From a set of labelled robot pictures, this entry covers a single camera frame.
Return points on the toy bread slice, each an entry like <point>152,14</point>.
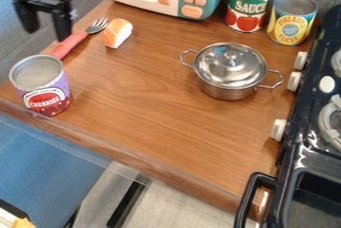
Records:
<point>116,33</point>

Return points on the silver pot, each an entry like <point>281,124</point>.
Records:
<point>231,82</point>

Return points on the toy stove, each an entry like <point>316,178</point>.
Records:
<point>306,132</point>

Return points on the silver pot lid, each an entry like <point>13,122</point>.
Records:
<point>231,64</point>

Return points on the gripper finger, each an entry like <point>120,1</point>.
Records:
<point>62,24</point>
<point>26,18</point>

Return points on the red tomato sauce can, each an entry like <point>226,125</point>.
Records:
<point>248,4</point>

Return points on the yellow pineapple can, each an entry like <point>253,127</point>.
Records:
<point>291,21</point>

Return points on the purple cherries can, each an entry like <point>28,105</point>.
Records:
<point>42,87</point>

